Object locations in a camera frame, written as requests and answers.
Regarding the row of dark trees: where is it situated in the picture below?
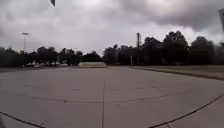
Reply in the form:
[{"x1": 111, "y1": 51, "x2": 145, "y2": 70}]
[{"x1": 0, "y1": 30, "x2": 224, "y2": 68}]

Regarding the grass strip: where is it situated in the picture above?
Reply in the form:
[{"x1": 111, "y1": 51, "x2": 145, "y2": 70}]
[{"x1": 129, "y1": 64, "x2": 224, "y2": 81}]

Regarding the tall lamp pole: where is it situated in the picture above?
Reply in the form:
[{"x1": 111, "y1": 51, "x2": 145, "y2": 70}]
[{"x1": 21, "y1": 31, "x2": 30, "y2": 54}]

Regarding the low pale wall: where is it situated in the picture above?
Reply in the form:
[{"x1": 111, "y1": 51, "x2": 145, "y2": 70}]
[{"x1": 77, "y1": 61, "x2": 108, "y2": 69}]

